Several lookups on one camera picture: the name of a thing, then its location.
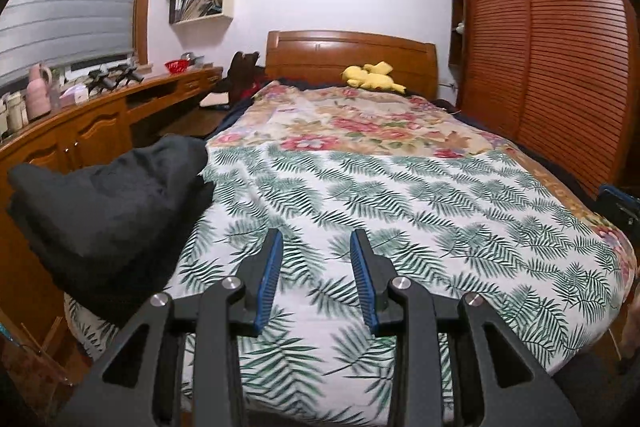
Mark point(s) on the white jar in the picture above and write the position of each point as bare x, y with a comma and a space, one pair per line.
16, 112

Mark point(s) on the wooden desk with cabinets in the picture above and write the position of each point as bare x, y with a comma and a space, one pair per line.
95, 132

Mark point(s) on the leaf print bedsheet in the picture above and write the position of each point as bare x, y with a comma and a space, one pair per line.
400, 207

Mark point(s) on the yellow plush toy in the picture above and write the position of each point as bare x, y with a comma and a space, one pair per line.
372, 79

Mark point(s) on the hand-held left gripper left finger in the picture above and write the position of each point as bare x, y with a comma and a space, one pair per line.
267, 282

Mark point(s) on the pink tissue box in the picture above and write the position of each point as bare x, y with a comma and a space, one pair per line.
73, 98

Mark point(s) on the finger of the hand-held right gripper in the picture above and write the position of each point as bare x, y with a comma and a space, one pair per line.
610, 197

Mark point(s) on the black clamp tool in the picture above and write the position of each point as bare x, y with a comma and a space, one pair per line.
127, 73
100, 81

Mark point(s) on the white paper pad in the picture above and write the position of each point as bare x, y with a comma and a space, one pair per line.
215, 101

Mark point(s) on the black jacket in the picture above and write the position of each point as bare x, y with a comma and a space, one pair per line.
100, 197

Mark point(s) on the wooden louvered wardrobe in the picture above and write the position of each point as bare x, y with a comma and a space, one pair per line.
550, 47

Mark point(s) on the pink vase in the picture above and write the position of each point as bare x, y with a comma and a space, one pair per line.
39, 94

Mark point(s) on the floral blanket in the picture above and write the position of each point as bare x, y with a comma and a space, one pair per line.
350, 122

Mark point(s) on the black binder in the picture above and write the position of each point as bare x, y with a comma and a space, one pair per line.
176, 4

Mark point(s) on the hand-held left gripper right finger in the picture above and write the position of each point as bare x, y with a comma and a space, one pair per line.
365, 287

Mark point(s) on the red basket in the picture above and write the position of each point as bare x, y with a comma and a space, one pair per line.
176, 67

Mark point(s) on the grey window blind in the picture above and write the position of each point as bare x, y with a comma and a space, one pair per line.
65, 7

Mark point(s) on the dark brown chair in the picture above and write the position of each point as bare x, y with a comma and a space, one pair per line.
245, 74

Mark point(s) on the wooden bed headboard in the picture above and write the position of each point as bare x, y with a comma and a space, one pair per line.
320, 57

